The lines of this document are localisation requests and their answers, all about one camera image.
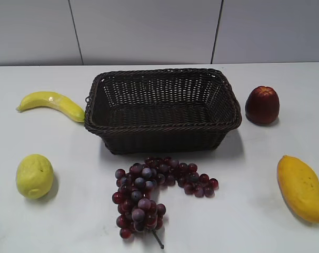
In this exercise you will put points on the red apple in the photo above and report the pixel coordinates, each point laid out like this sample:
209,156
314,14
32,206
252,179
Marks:
262,106

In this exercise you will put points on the black woven basket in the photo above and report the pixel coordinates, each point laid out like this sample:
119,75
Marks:
163,110

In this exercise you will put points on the purple grape bunch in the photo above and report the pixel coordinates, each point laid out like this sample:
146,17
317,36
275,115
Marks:
139,213

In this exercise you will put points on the yellow lemon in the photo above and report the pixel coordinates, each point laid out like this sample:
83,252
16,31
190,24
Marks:
34,176

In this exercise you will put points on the yellow banana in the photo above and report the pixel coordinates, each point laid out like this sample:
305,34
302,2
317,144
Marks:
54,101

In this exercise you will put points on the yellow mango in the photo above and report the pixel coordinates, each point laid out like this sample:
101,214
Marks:
299,186

